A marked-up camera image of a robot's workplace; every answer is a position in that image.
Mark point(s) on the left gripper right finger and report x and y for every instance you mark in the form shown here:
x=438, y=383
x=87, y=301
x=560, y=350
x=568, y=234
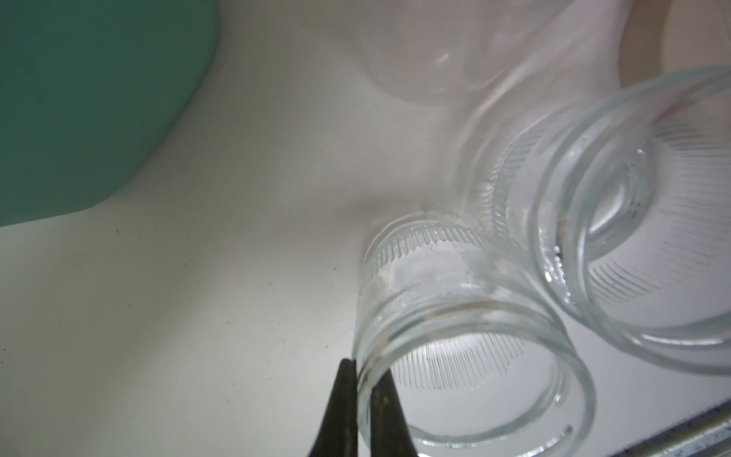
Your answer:
x=389, y=433

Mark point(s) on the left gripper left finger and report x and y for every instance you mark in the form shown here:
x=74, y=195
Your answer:
x=338, y=433

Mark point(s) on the beige-lid jar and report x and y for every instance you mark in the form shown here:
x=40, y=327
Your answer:
x=620, y=204
x=482, y=363

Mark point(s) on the green plastic trash bin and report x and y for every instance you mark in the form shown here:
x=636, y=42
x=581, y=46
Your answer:
x=89, y=89

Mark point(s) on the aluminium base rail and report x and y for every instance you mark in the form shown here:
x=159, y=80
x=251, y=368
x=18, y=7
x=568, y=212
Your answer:
x=707, y=434

